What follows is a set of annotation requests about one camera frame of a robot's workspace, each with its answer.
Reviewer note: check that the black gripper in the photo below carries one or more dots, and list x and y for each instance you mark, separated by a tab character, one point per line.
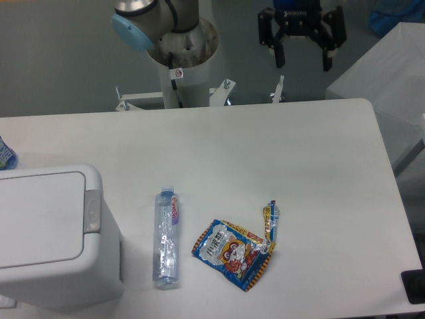
302	18

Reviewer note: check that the white push-lid trash can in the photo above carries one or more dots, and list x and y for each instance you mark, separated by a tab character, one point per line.
60	243

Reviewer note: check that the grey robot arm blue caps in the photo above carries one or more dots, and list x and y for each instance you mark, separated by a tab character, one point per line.
157	18

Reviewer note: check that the blue bag top right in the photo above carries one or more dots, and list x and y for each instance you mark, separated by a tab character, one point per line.
386	15

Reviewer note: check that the white cloth-covered table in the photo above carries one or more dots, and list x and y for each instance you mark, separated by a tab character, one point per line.
391	77

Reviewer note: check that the blue snack bag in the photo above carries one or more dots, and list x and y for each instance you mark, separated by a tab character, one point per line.
237	253

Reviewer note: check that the clear plastic water bottle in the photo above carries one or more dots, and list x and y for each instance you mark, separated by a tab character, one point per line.
166	235

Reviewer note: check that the black device right edge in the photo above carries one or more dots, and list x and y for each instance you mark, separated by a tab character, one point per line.
413	281

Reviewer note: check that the blue patterned bottle left edge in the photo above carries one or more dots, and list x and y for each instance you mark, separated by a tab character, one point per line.
8	157

